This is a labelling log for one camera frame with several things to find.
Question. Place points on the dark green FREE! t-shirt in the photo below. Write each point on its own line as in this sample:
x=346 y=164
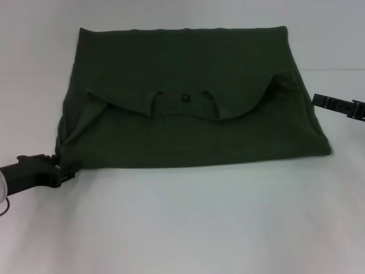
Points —
x=185 y=71

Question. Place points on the left robot arm silver white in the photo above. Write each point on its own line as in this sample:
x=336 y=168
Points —
x=1 y=185

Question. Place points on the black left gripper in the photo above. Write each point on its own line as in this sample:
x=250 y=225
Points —
x=31 y=174

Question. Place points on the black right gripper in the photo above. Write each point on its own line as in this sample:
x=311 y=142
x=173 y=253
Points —
x=360 y=110

